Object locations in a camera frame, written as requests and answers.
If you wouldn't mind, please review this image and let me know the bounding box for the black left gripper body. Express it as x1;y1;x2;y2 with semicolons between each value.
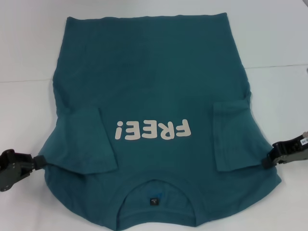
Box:
0;149;34;193

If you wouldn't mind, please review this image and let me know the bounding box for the teal t-shirt with FREE print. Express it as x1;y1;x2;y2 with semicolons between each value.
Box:
38;12;282;229

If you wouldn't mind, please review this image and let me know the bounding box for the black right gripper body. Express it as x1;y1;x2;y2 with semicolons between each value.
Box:
271;131;308;167

